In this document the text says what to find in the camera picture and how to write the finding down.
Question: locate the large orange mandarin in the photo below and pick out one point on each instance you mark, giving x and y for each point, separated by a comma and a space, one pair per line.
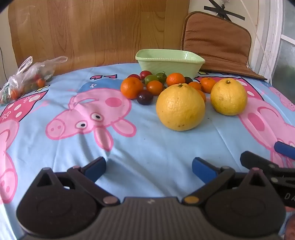
131, 88

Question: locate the large yellow orange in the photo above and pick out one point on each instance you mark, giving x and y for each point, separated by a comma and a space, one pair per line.
228, 97
180, 107

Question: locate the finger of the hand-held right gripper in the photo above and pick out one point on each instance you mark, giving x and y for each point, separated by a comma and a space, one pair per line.
258, 160
284, 150

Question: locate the light green tomato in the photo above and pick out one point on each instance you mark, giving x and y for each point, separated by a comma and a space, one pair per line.
151, 78

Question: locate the clear plastic bag of tomatoes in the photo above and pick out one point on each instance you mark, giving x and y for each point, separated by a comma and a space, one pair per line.
25, 78

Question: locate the brown seat cushion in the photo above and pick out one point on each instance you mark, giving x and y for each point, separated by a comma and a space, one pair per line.
214, 46

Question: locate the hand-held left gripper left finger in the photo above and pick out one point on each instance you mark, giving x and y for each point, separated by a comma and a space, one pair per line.
95, 169

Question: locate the dark red tomato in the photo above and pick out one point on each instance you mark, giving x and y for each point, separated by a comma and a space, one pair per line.
145, 74

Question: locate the light green ribbed bowl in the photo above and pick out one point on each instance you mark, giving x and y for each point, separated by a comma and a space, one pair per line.
166, 65

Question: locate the wooden headboard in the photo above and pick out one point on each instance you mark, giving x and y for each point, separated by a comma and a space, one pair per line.
92, 30

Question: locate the dark purple plum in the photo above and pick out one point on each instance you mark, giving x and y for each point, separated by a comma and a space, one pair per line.
144, 97

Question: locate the white window frame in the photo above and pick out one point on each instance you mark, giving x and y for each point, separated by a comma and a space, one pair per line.
274, 34

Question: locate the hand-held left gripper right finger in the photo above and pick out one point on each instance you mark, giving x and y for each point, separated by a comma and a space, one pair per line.
204, 170

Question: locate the dark green tomato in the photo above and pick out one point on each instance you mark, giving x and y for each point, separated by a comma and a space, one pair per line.
160, 76

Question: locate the small dark tomato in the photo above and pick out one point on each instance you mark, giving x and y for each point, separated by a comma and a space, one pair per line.
188, 80

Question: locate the blue pig printed blanket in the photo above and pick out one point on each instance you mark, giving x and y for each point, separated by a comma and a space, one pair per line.
149, 143

